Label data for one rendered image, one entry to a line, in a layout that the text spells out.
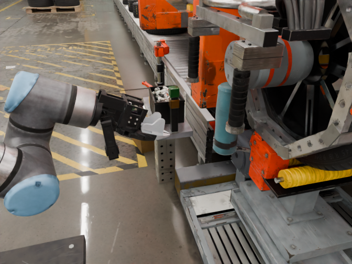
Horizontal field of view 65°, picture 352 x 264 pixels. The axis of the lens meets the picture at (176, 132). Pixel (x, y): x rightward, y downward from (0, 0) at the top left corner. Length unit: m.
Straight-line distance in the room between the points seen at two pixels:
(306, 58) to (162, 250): 0.96
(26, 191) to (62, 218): 1.02
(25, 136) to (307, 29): 0.60
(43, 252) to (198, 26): 0.86
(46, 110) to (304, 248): 0.95
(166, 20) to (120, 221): 2.22
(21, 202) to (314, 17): 0.64
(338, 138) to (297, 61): 0.23
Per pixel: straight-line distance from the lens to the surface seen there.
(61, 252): 1.03
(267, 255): 1.21
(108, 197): 1.60
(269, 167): 0.97
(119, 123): 0.66
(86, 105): 0.63
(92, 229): 1.47
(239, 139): 1.33
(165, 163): 1.56
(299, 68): 0.83
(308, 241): 1.19
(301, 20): 0.62
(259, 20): 0.59
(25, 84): 0.62
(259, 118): 1.03
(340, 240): 1.24
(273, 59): 0.62
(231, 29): 0.70
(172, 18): 3.14
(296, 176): 0.94
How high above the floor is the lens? 1.08
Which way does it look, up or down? 31 degrees down
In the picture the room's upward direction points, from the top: straight up
